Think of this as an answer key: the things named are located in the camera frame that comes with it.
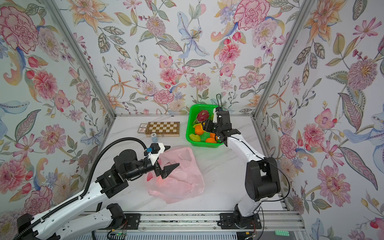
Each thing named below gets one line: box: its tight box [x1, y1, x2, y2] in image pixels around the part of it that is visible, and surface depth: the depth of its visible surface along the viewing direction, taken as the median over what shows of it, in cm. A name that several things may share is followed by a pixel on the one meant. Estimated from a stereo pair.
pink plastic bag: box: [146, 147, 205, 204], surface depth 82 cm
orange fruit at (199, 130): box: [195, 125, 204, 135], surface depth 109 cm
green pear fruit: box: [189, 133, 201, 142], surface depth 102 cm
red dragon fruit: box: [193, 110, 209, 124], surface depth 113 cm
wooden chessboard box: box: [145, 121, 180, 137], surface depth 112 cm
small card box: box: [137, 123, 148, 134], surface depth 112 cm
